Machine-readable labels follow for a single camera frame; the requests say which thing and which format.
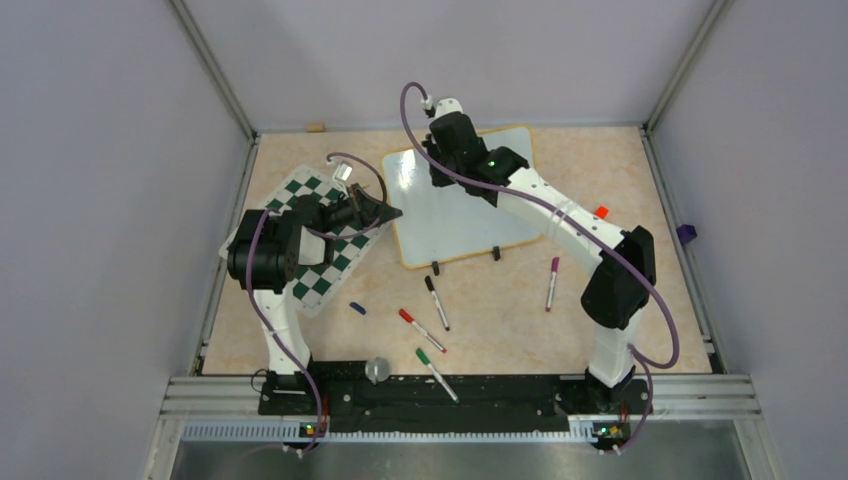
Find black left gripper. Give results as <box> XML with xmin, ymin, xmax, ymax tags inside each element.
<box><xmin>319</xmin><ymin>183</ymin><xmax>401</xmax><ymax>234</ymax></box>

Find yellow framed whiteboard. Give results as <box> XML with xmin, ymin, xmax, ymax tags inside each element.
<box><xmin>380</xmin><ymin>149</ymin><xmax>541</xmax><ymax>269</ymax></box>

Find blue marker cap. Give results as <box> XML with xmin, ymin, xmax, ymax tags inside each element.
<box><xmin>350</xmin><ymin>302</ymin><xmax>367</xmax><ymax>315</ymax></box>

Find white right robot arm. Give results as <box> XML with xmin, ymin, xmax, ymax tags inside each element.
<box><xmin>418</xmin><ymin>98</ymin><xmax>656</xmax><ymax>412</ymax></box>

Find green white chessboard mat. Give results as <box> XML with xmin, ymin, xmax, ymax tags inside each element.
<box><xmin>219</xmin><ymin>164</ymin><xmax>392</xmax><ymax>319</ymax></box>

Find black capped marker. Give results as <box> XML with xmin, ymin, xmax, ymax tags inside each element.
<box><xmin>425</xmin><ymin>275</ymin><xmax>451</xmax><ymax>331</ymax></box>

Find red capped marker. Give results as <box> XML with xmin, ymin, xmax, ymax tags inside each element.
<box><xmin>398</xmin><ymin>308</ymin><xmax>447</xmax><ymax>353</ymax></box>

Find purple capped marker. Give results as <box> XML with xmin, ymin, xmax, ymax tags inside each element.
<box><xmin>545</xmin><ymin>257</ymin><xmax>560</xmax><ymax>313</ymax></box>

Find green capped marker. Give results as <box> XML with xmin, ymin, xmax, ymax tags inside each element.
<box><xmin>415</xmin><ymin>348</ymin><xmax>460</xmax><ymax>404</ymax></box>

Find grey round knob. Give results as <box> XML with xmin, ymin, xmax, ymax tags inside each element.
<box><xmin>365</xmin><ymin>357</ymin><xmax>391</xmax><ymax>385</ymax></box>

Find purple plastic piece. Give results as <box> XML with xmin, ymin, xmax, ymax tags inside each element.
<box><xmin>676</xmin><ymin>224</ymin><xmax>698</xmax><ymax>245</ymax></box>

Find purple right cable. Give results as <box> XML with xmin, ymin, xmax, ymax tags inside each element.
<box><xmin>399</xmin><ymin>81</ymin><xmax>682</xmax><ymax>455</ymax></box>

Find purple cable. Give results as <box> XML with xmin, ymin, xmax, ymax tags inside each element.
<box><xmin>243</xmin><ymin>151</ymin><xmax>390</xmax><ymax>458</ymax></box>
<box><xmin>399</xmin><ymin>81</ymin><xmax>682</xmax><ymax>455</ymax></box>

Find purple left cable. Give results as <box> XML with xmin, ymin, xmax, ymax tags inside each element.
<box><xmin>243</xmin><ymin>151</ymin><xmax>390</xmax><ymax>458</ymax></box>

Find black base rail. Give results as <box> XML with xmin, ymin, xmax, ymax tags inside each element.
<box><xmin>258</xmin><ymin>361</ymin><xmax>649</xmax><ymax>434</ymax></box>

